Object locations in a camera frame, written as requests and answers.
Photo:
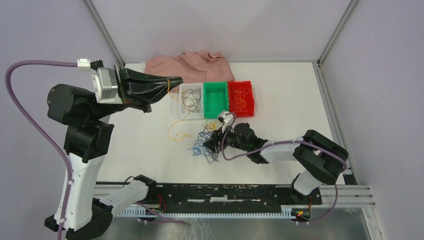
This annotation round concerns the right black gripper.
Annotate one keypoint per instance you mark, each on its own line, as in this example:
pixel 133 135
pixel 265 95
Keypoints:
pixel 211 144

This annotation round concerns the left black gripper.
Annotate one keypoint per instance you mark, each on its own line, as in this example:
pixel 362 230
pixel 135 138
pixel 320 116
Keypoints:
pixel 134 86

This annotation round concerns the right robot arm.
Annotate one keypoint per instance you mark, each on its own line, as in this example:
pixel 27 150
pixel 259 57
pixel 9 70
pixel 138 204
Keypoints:
pixel 322 159

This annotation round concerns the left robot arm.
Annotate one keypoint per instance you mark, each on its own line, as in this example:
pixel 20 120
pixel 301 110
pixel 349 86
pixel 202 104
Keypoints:
pixel 87 140

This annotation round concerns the green plastic bin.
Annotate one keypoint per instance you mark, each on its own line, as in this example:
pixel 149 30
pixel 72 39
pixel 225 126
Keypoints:
pixel 215 99

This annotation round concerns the white plastic bin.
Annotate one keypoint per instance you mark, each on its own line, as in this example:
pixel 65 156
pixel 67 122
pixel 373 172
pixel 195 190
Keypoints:
pixel 190 101

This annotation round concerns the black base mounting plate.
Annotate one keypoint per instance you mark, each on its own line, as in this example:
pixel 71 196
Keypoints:
pixel 193 198

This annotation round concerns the pink crumpled cloth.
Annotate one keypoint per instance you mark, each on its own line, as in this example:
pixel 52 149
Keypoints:
pixel 194 67

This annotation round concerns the red plastic bin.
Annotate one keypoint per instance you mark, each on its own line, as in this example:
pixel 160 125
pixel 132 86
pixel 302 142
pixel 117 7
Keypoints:
pixel 241 98

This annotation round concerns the white slotted cable duct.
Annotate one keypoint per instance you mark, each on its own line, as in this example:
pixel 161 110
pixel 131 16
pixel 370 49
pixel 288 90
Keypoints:
pixel 141 212

